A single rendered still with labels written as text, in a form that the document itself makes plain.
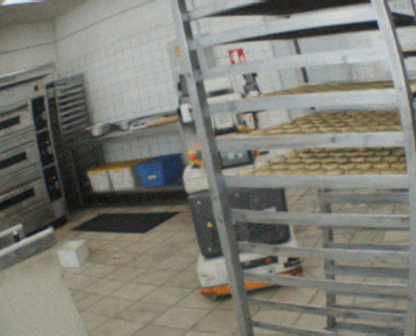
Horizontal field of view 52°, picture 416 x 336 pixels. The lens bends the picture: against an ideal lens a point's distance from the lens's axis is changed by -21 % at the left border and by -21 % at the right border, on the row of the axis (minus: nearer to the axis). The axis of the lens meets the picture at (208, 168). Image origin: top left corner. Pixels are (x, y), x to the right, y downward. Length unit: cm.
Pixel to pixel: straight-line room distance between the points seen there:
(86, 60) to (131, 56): 87
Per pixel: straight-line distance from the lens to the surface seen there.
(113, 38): 682
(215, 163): 131
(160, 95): 640
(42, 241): 190
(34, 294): 187
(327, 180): 112
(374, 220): 107
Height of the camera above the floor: 132
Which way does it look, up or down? 10 degrees down
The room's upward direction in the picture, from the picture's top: 12 degrees counter-clockwise
